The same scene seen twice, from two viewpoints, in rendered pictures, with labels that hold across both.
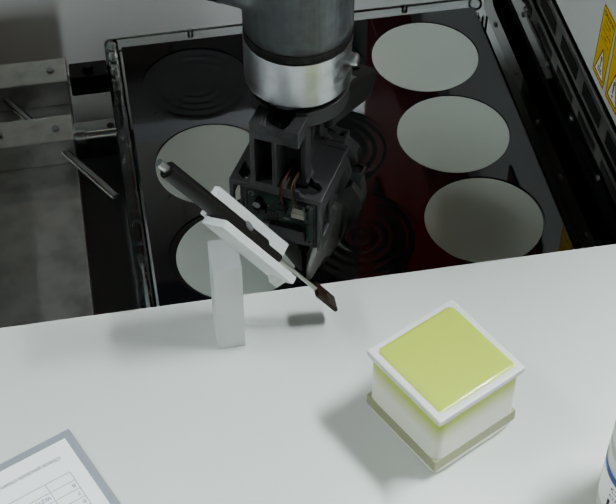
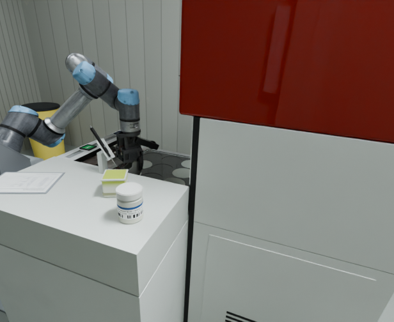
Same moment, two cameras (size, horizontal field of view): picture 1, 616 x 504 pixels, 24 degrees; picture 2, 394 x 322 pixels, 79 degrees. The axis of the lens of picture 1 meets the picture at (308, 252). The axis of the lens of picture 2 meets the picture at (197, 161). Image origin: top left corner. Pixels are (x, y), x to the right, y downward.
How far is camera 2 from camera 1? 0.76 m
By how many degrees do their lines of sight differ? 32
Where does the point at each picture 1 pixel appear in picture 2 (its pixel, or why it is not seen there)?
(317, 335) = not seen: hidden behind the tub
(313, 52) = (125, 119)
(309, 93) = (125, 128)
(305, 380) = not seen: hidden behind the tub
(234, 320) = (101, 166)
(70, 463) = (58, 175)
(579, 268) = (168, 184)
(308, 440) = (93, 186)
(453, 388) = (109, 177)
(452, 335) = (120, 172)
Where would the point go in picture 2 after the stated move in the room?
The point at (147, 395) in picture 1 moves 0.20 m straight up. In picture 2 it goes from (81, 173) to (73, 121)
